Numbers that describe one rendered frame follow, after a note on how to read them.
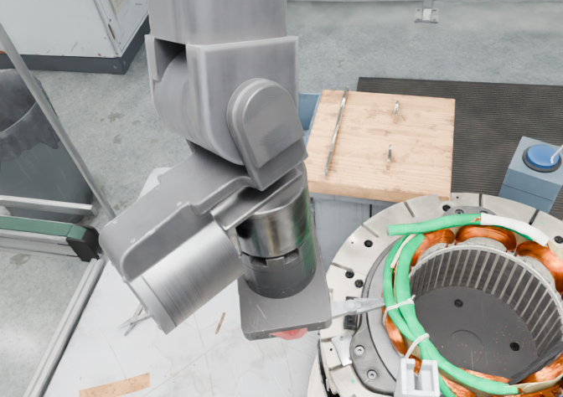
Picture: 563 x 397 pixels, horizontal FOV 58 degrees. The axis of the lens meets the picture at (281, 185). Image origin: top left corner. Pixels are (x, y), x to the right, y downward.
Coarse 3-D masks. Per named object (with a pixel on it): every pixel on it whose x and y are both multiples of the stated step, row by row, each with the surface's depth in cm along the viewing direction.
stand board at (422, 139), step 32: (352, 96) 79; (384, 96) 78; (416, 96) 77; (320, 128) 75; (352, 128) 74; (384, 128) 74; (416, 128) 73; (448, 128) 72; (320, 160) 71; (352, 160) 71; (384, 160) 70; (416, 160) 69; (448, 160) 69; (320, 192) 70; (352, 192) 69; (384, 192) 67; (416, 192) 66; (448, 192) 65
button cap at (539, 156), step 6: (528, 150) 71; (534, 150) 71; (540, 150) 71; (546, 150) 71; (552, 150) 71; (528, 156) 71; (534, 156) 70; (540, 156) 70; (546, 156) 70; (558, 156) 70; (534, 162) 70; (540, 162) 69; (546, 162) 69
